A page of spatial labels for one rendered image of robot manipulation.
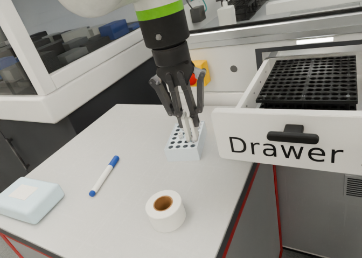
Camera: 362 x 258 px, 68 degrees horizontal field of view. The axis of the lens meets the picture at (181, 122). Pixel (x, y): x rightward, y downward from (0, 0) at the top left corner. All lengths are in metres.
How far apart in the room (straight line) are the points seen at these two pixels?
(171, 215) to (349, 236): 0.80
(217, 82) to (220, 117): 0.38
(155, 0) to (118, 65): 0.78
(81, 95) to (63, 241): 0.63
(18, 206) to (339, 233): 1.02
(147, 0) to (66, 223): 0.48
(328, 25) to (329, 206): 0.61
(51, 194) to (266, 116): 0.51
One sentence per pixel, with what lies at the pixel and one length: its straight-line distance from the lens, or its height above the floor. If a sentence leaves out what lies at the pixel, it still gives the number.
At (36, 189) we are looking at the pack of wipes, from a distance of 0.74.
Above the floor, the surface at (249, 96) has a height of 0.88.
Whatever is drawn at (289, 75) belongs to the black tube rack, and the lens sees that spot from 0.68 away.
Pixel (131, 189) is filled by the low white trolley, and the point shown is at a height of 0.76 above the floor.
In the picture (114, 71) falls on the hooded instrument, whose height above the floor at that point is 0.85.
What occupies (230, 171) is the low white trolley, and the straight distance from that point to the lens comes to 0.62.
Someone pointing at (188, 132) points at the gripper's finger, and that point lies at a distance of 0.65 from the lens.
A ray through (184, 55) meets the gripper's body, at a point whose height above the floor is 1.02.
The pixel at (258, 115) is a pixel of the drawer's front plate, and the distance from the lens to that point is 0.47.
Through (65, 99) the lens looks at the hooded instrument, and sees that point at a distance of 1.07.
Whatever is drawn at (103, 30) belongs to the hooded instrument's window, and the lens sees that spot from 1.25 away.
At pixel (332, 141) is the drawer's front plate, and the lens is 0.48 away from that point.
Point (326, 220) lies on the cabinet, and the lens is 1.14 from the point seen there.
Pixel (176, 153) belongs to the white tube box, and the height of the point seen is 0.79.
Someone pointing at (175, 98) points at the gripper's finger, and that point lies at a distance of 0.60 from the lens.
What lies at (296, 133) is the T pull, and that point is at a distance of 0.45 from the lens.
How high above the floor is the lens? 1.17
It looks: 29 degrees down
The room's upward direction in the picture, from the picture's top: 16 degrees counter-clockwise
